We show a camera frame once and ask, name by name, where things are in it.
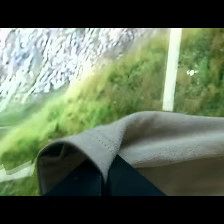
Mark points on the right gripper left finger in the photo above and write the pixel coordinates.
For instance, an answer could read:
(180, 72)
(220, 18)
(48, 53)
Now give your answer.
(80, 181)

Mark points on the brown shirt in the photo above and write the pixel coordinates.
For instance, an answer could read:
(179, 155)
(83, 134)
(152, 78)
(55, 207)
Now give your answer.
(166, 143)

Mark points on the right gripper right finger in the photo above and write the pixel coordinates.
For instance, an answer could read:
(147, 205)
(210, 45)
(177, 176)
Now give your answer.
(131, 181)

